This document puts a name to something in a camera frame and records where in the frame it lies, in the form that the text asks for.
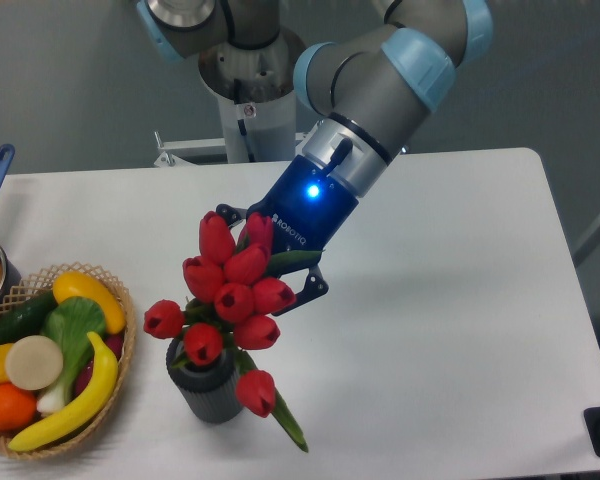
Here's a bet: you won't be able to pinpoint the green bok choy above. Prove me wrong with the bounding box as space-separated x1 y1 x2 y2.
37 297 106 417

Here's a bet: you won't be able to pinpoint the orange fruit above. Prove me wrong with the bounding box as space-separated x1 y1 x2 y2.
0 383 37 432

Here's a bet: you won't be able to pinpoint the yellow squash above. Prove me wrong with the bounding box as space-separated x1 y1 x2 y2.
52 271 126 335

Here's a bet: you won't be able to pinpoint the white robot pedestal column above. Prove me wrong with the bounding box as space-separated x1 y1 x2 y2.
198 27 305 163

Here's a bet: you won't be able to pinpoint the yellow banana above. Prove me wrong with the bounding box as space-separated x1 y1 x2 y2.
8 332 118 453

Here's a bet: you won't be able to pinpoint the dark red vegetable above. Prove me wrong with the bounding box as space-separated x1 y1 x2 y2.
73 333 124 397

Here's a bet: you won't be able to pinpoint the woven wicker basket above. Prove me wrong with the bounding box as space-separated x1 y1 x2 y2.
0 262 136 460

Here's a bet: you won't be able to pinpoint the beige round biscuit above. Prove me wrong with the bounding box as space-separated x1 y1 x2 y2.
5 335 64 391

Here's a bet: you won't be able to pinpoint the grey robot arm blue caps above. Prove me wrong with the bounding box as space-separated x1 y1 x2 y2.
136 1 493 305

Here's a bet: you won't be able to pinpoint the green cucumber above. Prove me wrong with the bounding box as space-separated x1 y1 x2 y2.
0 290 58 345

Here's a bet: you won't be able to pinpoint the red tulip bouquet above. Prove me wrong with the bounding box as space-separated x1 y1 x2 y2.
144 212 321 451

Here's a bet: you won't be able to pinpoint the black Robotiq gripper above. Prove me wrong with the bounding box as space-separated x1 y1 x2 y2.
215 155 359 316

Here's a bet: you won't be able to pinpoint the grey ribbed vase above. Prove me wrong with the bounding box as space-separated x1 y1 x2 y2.
166 339 243 424

